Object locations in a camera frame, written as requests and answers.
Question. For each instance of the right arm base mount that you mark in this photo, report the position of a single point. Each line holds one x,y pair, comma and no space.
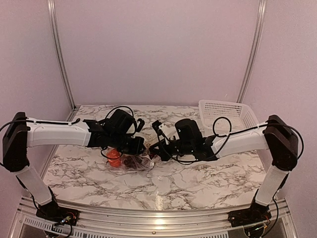
248,216

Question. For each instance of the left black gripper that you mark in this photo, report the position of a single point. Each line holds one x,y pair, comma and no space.
135,150

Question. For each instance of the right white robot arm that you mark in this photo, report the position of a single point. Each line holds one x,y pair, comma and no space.
184,143

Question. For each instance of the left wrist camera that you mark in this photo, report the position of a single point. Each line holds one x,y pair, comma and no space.
138,125

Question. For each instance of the left aluminium frame post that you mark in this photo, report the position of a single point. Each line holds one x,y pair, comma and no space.
59,54

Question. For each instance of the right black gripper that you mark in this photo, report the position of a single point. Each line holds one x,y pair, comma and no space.
162,152

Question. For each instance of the clear zip top bag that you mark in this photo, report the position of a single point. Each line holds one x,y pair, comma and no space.
105,150

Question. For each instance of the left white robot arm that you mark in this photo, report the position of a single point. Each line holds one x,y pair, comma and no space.
23,133

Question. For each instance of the right aluminium frame post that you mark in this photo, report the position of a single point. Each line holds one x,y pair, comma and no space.
254,50

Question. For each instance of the aluminium frame post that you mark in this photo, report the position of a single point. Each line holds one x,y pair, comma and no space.
254,50
59,54

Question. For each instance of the white plastic basket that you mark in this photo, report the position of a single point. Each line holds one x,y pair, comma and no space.
240,115

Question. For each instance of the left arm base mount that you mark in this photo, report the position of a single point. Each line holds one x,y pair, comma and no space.
57,214

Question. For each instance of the front aluminium rail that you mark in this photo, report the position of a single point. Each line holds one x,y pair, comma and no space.
101,222

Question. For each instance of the purple fake grapes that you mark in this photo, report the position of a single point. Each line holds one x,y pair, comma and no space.
136,163

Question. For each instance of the orange fake pepper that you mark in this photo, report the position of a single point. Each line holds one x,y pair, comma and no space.
114,158

